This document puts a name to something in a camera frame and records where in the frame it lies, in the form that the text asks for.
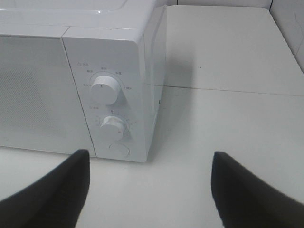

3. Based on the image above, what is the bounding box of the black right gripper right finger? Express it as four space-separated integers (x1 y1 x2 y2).
210 152 304 228

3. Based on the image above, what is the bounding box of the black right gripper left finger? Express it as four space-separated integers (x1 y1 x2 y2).
0 150 90 228

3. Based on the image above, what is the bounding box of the round white door button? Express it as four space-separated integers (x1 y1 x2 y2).
109 143 130 160

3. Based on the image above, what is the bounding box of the white timer knob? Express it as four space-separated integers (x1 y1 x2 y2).
100 115 127 141

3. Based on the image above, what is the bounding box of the white microwave door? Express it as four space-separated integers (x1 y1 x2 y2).
0 36 95 156

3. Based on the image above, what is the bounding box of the upper white power knob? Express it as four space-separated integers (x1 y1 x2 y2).
90 75 121 105

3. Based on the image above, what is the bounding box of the white microwave oven body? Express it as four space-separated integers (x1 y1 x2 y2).
0 0 167 162

